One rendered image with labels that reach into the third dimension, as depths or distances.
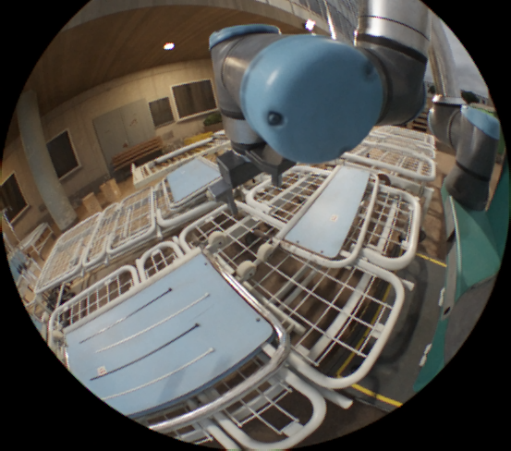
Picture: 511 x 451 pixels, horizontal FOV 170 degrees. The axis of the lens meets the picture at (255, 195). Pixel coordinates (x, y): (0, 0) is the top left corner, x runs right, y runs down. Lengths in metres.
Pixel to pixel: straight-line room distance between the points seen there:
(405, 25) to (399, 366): 0.78
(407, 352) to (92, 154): 6.68
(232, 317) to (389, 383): 0.57
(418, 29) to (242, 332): 0.56
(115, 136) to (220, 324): 5.96
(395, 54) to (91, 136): 6.31
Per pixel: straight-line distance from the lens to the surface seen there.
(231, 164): 0.29
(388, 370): 0.72
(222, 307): 0.46
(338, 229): 0.64
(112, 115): 6.20
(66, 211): 4.55
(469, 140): 0.61
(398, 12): 0.21
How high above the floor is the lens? 0.96
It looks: 30 degrees down
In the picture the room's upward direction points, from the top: 12 degrees counter-clockwise
